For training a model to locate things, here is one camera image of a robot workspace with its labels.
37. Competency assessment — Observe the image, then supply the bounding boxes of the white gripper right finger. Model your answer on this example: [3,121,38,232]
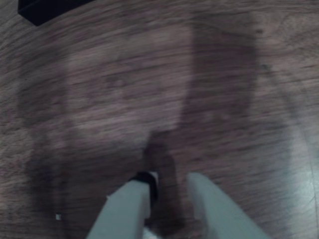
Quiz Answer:
[187,173,272,239]

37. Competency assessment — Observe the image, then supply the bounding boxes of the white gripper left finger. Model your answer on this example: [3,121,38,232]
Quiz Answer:
[86,171,160,239]

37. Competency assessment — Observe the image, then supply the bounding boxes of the black shallow box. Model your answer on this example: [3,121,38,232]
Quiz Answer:
[17,0,93,27]

